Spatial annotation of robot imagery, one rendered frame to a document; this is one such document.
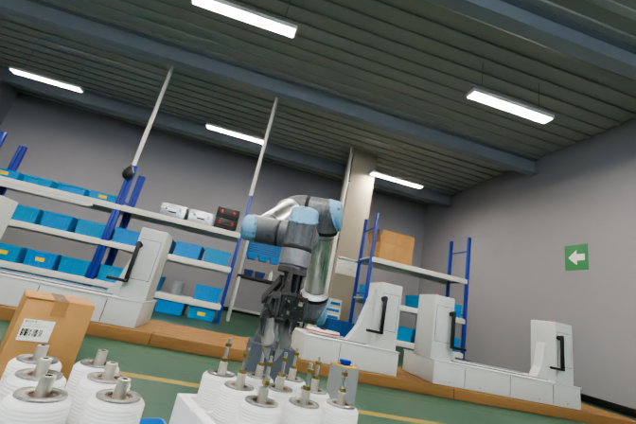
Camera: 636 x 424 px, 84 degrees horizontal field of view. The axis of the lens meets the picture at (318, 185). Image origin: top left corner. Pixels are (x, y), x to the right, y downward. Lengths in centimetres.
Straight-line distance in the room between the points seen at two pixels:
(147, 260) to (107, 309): 41
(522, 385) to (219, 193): 771
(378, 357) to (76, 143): 906
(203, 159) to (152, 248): 697
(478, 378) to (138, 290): 290
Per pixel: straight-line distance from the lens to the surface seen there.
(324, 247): 140
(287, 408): 98
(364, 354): 323
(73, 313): 180
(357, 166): 803
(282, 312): 85
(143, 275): 311
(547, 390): 422
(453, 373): 361
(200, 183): 974
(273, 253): 701
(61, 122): 1099
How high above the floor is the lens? 47
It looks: 19 degrees up
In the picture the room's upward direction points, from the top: 12 degrees clockwise
